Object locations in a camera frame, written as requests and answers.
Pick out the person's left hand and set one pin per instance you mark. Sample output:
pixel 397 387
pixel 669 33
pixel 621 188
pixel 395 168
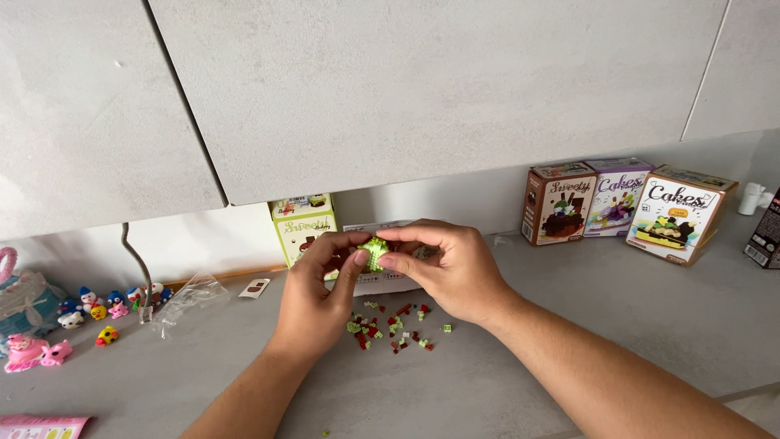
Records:
pixel 311 299

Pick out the person's right hand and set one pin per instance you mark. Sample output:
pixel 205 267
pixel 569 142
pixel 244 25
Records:
pixel 457 274

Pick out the light green brick model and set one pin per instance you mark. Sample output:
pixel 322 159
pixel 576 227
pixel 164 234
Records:
pixel 375 253

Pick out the small white sticker sheet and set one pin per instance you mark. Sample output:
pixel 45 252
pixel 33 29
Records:
pixel 255 288

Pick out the light green toy box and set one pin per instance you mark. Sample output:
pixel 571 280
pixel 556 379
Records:
pixel 301 228

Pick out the white instruction sheet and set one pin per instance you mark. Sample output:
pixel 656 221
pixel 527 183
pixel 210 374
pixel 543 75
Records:
pixel 384 281

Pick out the pile of small loose bricks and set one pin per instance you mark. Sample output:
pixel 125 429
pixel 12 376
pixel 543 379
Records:
pixel 390 326

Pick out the brown toy box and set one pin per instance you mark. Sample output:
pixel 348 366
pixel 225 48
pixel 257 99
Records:
pixel 557 207

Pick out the clear plastic bag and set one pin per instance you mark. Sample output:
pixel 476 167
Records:
pixel 189 299

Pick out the purple toy box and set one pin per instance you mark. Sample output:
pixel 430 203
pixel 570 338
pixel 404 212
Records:
pixel 616 201

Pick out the yellow duck figurine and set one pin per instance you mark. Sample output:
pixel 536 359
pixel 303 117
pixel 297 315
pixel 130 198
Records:
pixel 107 336

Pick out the row of small clay figurines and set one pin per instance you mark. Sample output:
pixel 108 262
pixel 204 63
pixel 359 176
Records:
pixel 91 302

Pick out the tan toy box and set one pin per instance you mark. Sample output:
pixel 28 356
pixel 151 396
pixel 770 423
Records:
pixel 673 219

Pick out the pink pig figurine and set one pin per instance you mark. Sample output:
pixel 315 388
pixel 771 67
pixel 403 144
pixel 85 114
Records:
pixel 58 352

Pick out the blue knitted bag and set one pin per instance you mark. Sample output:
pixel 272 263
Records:
pixel 27 302

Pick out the large pink figurine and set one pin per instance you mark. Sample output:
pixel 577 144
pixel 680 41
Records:
pixel 23 352

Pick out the pink paper sheet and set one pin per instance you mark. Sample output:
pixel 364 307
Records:
pixel 39 428

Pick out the small white bottle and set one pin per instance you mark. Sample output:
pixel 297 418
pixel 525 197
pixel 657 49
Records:
pixel 751 198

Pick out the black box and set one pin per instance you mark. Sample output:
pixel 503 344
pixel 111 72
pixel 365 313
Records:
pixel 766 241

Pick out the grey wall cabinet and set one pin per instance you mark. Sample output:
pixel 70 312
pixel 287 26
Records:
pixel 390 91

